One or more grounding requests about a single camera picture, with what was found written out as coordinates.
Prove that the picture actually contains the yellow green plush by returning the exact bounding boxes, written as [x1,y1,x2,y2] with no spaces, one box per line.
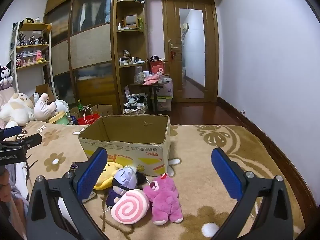
[49,111,71,126]

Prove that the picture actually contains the lilac-haired blindfolded doll plush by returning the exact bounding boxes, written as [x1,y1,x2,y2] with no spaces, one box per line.
[105,165,148,208]

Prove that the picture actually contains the wooden corner shelf unit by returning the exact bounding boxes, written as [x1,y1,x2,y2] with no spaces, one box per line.
[113,0,148,115]

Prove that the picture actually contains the woven basket of socks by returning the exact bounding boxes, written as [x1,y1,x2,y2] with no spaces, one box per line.
[123,93,149,116]

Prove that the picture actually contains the white frame shelf rack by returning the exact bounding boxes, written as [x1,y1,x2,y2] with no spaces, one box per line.
[9,21,55,94]

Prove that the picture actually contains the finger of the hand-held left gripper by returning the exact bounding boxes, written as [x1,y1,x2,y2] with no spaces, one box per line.
[0,133,42,151]
[0,126,23,139]

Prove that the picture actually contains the pink swirl roll plush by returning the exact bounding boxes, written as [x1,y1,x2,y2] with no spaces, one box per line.
[110,189,151,225]

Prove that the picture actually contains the small dark side table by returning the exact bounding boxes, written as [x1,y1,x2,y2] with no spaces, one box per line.
[129,79,171,113]

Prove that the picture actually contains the red gift box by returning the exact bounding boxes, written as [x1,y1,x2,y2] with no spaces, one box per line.
[149,60,166,76]

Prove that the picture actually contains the plain brown cardboard box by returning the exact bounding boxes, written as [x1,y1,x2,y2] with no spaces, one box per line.
[34,83,56,103]

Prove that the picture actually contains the person's left hand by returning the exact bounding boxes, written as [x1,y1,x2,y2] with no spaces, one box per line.
[0,167,11,200]

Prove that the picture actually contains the pink bear plush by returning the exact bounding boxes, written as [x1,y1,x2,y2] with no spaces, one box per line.
[143,173,184,226]

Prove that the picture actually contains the beige floral blanket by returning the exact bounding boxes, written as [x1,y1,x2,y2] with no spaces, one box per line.
[0,121,308,240]

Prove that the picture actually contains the small bottles on shelf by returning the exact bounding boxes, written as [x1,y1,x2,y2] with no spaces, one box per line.
[119,49,148,65]

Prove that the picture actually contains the person's left forearm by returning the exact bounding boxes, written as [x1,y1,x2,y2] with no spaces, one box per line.
[0,166,30,240]

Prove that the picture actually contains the large cream plush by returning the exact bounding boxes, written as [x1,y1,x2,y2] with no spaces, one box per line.
[0,92,35,127]

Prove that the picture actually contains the white and pink plush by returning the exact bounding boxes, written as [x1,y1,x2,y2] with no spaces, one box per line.
[34,93,58,123]

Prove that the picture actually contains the red shopping bag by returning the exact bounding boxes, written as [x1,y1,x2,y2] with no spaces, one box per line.
[77,107,101,126]

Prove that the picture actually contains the small wooden desk organizer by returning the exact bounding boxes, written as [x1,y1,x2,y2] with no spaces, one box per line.
[124,13,140,29]

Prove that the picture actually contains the black and white rabbit plush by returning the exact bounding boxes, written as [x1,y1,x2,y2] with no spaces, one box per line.
[0,61,14,90]

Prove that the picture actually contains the clear glass jar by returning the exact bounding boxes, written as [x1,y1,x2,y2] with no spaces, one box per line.
[134,65,144,84]

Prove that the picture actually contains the printed cardboard box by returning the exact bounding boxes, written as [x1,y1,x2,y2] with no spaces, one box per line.
[77,114,171,178]

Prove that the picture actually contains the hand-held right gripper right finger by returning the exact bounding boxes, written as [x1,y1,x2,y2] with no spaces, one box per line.
[211,147,294,240]

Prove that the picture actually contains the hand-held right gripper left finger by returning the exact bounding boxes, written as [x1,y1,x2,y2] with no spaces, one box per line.
[25,147,108,240]

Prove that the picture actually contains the yellow dog plush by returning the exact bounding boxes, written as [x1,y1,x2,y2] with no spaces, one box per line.
[93,162,123,190]

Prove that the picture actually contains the wooden door with glass panel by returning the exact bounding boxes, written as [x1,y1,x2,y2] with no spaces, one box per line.
[161,0,221,103]

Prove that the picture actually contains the pink packets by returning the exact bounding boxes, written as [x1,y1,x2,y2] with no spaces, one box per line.
[142,73,163,86]

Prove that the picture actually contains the clear plastic storage bin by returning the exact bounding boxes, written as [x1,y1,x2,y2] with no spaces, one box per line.
[150,78,174,112]

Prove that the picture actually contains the row of pink display boxes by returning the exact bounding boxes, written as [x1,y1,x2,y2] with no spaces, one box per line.
[15,50,50,67]

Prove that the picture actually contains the wooden wardrobe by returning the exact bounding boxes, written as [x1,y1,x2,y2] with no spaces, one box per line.
[43,0,118,117]

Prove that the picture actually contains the row of dark figurines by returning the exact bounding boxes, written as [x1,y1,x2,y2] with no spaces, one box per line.
[16,33,48,46]

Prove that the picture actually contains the small white plush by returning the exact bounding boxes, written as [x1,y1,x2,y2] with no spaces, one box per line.
[54,99,69,113]

